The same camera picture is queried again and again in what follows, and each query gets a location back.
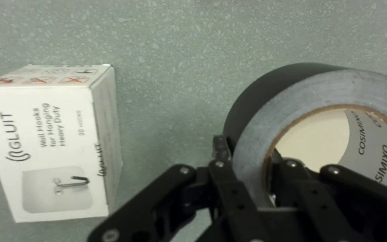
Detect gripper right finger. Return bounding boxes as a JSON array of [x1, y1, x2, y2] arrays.
[[270, 148, 387, 242]]

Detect white cardboard box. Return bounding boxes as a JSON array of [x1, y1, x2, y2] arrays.
[[0, 64, 123, 224]]

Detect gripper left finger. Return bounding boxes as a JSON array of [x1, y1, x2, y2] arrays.
[[87, 135, 270, 242]]

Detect black tape roll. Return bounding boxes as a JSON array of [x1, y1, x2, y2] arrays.
[[223, 63, 387, 209]]

